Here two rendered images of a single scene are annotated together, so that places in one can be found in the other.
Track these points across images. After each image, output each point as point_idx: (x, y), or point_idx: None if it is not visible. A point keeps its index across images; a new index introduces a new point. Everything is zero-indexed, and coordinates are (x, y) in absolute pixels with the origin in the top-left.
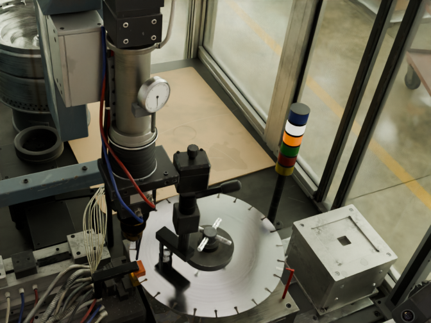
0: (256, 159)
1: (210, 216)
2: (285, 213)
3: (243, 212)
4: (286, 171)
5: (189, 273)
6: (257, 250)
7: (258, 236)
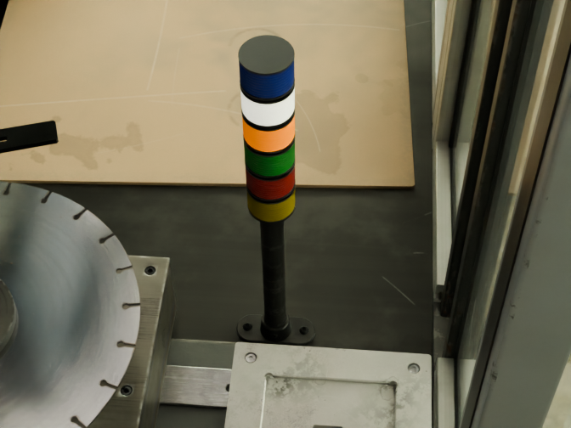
0: (373, 159)
1: (19, 254)
2: (344, 313)
3: (98, 273)
4: (259, 209)
5: None
6: (48, 375)
7: (81, 341)
